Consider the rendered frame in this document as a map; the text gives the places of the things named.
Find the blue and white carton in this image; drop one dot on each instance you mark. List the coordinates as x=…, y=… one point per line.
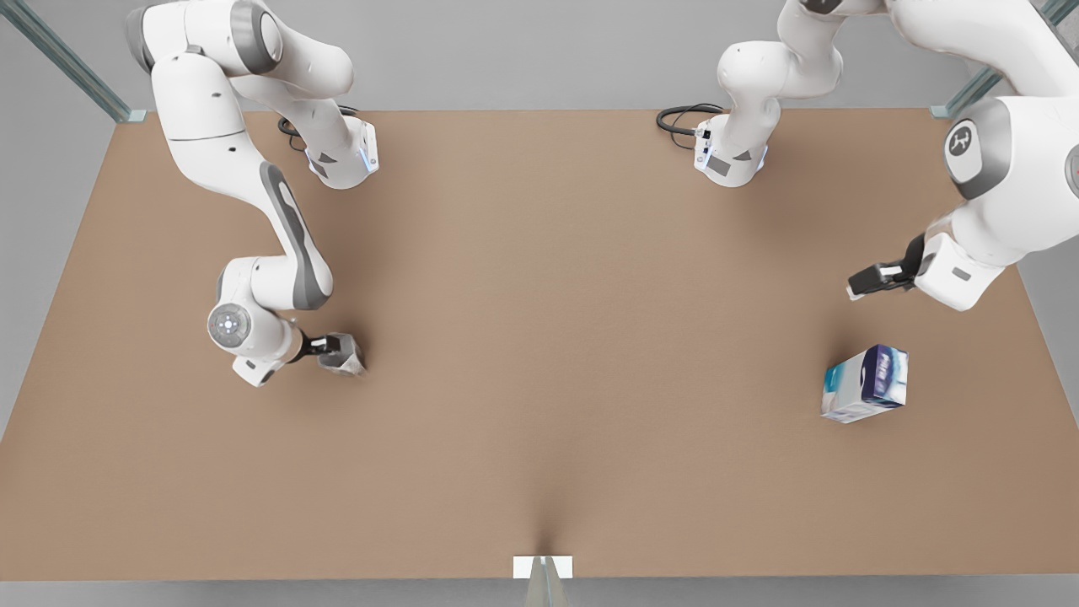
x=866, y=384

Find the small grey box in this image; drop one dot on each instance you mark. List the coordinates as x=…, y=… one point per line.
x=342, y=354

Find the silver frame post with white foot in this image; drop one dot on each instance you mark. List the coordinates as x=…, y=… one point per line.
x=543, y=573

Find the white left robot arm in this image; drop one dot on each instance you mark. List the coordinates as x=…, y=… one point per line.
x=1020, y=169

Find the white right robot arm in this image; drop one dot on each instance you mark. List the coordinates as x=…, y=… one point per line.
x=211, y=110

